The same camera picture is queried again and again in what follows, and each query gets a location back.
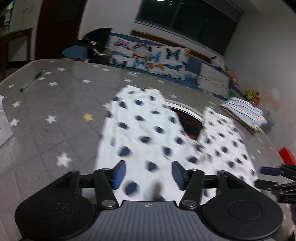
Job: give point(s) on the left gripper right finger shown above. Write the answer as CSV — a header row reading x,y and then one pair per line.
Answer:
x,y
191,182

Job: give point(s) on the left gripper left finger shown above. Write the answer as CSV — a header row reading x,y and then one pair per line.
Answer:
x,y
106,182

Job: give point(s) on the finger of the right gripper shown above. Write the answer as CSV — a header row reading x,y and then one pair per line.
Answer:
x,y
284,193
284,170

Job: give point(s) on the white polka dot garment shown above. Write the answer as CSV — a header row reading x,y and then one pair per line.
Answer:
x,y
143,131

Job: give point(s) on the red box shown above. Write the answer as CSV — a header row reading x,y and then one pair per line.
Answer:
x,y
287,156

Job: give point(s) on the folded striped blanket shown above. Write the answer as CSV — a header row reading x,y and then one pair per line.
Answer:
x,y
254,117

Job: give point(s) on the small toys pile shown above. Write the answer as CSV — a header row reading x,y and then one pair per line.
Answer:
x,y
252,96

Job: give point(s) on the grey star tablecloth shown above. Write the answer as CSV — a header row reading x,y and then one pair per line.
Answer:
x,y
47,184

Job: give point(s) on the grey cushion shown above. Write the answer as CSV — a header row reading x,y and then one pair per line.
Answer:
x,y
213,81

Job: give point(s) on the butterfly print cushion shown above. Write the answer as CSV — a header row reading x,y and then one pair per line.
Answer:
x,y
161,60

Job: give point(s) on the plush toy panda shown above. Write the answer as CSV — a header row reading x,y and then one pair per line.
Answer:
x,y
216,61

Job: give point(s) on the black pen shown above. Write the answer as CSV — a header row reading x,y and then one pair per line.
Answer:
x,y
28,84

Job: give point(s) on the blue sofa bench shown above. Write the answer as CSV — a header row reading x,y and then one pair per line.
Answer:
x,y
79,52

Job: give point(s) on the black bag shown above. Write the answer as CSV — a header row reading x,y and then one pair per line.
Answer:
x,y
98,45

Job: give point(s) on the dark window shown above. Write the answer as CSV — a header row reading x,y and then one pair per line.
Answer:
x,y
210,23

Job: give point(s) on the wooden side table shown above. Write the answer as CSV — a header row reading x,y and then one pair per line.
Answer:
x,y
10,45

